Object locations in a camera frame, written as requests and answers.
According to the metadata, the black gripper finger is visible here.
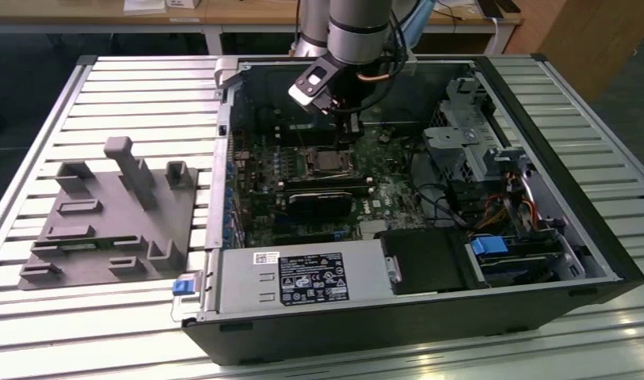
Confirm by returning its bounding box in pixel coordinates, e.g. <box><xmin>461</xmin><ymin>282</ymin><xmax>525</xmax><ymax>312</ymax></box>
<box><xmin>346</xmin><ymin>113</ymin><xmax>363</xmax><ymax>151</ymax></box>
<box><xmin>335</xmin><ymin>113</ymin><xmax>349</xmax><ymax>151</ymax></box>

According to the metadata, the silver CPU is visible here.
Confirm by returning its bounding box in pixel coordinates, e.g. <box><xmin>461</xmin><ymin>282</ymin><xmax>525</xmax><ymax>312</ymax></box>
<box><xmin>313</xmin><ymin>152</ymin><xmax>350</xmax><ymax>171</ymax></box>

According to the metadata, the black RAM slot row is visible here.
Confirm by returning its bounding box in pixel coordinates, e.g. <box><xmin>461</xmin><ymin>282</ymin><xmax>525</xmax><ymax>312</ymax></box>
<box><xmin>277</xmin><ymin>121</ymin><xmax>338</xmax><ymax>146</ymax></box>

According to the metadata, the CPU socket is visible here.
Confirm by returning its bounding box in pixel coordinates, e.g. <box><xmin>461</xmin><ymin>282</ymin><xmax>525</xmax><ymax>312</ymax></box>
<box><xmin>299</xmin><ymin>146</ymin><xmax>359</xmax><ymax>177</ymax></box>

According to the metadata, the black plastic drive cover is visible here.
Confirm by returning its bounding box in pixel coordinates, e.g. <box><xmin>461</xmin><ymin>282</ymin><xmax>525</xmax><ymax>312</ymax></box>
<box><xmin>377</xmin><ymin>228</ymin><xmax>488</xmax><ymax>297</ymax></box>

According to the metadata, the black RAM stick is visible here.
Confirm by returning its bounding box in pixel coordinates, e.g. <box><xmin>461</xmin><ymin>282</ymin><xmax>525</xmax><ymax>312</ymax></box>
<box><xmin>282</xmin><ymin>176</ymin><xmax>366</xmax><ymax>188</ymax></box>

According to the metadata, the green motherboard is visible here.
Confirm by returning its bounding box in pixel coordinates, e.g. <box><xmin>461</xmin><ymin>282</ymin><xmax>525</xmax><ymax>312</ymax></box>
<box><xmin>229</xmin><ymin>118</ymin><xmax>433</xmax><ymax>249</ymax></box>

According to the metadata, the black graphics card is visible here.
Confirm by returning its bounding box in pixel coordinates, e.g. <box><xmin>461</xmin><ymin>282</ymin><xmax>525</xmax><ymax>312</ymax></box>
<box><xmin>286</xmin><ymin>191</ymin><xmax>355</xmax><ymax>219</ymax></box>

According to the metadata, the metal drive cage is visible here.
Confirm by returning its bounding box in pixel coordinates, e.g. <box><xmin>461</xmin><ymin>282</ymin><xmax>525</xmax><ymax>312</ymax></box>
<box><xmin>420</xmin><ymin>78</ymin><xmax>530</xmax><ymax>184</ymax></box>

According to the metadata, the blue disk carrier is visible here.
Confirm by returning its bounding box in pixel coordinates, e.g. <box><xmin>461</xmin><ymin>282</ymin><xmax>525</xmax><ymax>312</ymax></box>
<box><xmin>469</xmin><ymin>234</ymin><xmax>558</xmax><ymax>283</ymax></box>

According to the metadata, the grey power supply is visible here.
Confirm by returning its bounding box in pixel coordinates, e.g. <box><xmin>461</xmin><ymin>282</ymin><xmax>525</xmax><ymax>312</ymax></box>
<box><xmin>214</xmin><ymin>239</ymin><xmax>396</xmax><ymax>314</ymax></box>

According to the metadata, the wooden cabinet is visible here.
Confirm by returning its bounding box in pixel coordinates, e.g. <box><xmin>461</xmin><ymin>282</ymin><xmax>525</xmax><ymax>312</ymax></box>
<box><xmin>504</xmin><ymin>0</ymin><xmax>644</xmax><ymax>103</ymax></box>

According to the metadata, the grey parts rack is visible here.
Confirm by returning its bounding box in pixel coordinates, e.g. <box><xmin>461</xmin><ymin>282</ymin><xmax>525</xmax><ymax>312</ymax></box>
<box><xmin>15</xmin><ymin>136</ymin><xmax>201</xmax><ymax>292</ymax></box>

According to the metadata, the blue case latch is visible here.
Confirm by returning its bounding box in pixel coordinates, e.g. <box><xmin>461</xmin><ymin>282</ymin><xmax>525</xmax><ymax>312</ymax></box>
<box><xmin>170</xmin><ymin>272</ymin><xmax>203</xmax><ymax>297</ymax></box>

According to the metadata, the black open PC case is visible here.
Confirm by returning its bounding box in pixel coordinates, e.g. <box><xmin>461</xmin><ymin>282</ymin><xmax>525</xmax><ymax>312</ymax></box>
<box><xmin>181</xmin><ymin>53</ymin><xmax>644</xmax><ymax>367</ymax></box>

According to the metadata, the wooden desk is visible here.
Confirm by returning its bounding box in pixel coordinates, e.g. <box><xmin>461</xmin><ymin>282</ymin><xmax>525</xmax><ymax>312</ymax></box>
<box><xmin>0</xmin><ymin>0</ymin><xmax>525</xmax><ymax>56</ymax></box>

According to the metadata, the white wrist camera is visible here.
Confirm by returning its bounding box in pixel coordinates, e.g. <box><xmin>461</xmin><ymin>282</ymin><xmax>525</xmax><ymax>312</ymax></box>
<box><xmin>286</xmin><ymin>56</ymin><xmax>337</xmax><ymax>116</ymax></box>

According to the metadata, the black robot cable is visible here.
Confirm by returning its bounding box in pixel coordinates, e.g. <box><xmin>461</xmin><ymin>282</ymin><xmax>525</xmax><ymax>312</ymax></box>
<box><xmin>334</xmin><ymin>0</ymin><xmax>413</xmax><ymax>116</ymax></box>

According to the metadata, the orange yellow wire bundle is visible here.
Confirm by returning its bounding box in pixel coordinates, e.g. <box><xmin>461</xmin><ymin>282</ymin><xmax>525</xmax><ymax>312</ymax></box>
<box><xmin>478</xmin><ymin>196</ymin><xmax>542</xmax><ymax>233</ymax></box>

